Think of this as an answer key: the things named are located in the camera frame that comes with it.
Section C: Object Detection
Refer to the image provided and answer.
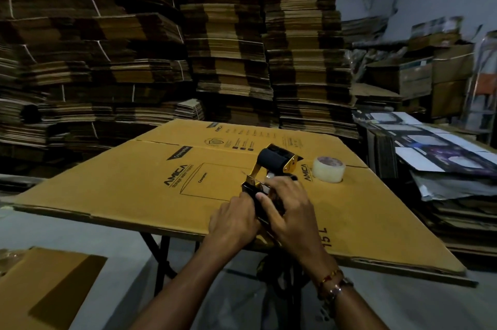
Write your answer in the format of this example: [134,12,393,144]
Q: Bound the red and gold bead bracelet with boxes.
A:
[316,268,344,291]

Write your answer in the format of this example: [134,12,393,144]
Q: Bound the large flat printed cardboard box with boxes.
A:
[3,119,479,288]

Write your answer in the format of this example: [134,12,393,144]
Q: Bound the clear packing tape roll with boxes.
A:
[312,156,346,183]

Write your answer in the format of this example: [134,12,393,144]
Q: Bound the plain brown cardboard sheet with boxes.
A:
[0,247,108,330]

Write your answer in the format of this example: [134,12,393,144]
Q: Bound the brown carton with white label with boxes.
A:
[365,56,435,101]

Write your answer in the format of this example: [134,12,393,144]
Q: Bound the black and gold tape dispenser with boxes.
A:
[241,145,299,225]

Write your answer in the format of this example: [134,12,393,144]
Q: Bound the stacks of flattened brown cartons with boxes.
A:
[0,0,360,171]

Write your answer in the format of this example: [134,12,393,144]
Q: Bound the person's right forearm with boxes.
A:
[301,252,389,330]

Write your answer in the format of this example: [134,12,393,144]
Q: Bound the black folding table legs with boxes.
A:
[140,232,307,330]

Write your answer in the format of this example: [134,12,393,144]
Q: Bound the pile of printed flat boxes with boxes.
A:
[353,110,497,256]

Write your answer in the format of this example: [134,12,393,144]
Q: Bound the person's left hand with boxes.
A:
[207,191,262,250]

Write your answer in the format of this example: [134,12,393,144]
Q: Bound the plain brown carton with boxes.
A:
[430,44,475,118]

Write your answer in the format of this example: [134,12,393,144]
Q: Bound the person's left forearm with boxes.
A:
[128,233,249,330]

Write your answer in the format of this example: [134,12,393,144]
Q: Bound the metal chair frame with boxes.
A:
[458,31,497,144]

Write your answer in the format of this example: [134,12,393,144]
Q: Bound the person's right hand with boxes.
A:
[255,176,327,267]

